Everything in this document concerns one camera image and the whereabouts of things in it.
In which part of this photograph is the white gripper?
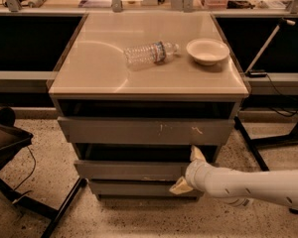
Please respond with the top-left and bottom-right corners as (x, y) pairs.
(169, 145), (217, 194)

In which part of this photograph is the grey drawer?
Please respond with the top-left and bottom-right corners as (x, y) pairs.
(87, 179), (205, 198)
(58, 117), (233, 145)
(74, 145), (191, 181)

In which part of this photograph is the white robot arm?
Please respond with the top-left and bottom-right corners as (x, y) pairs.
(170, 146), (298, 210)

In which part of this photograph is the grey bottom drawer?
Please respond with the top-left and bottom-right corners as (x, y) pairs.
(87, 179), (205, 198)

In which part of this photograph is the grey drawer cabinet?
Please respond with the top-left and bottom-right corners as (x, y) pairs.
(48, 11), (250, 202)

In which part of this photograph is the grey top drawer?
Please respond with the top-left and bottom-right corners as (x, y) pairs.
(58, 117), (233, 145)

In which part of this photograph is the black wheeled stand right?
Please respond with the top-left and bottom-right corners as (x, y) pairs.
(234, 117), (298, 172)

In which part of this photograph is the white stick with black base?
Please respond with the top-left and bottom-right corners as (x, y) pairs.
(244, 18), (296, 77)

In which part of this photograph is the white bowl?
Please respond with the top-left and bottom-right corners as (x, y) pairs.
(186, 39), (229, 65)

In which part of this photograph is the clear plastic water bottle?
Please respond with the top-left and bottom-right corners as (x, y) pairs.
(123, 41), (180, 66)

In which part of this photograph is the black stand left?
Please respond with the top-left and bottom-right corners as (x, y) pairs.
(0, 107), (86, 238)

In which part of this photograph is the black cable on floor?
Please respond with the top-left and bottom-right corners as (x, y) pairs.
(12, 146), (37, 191)

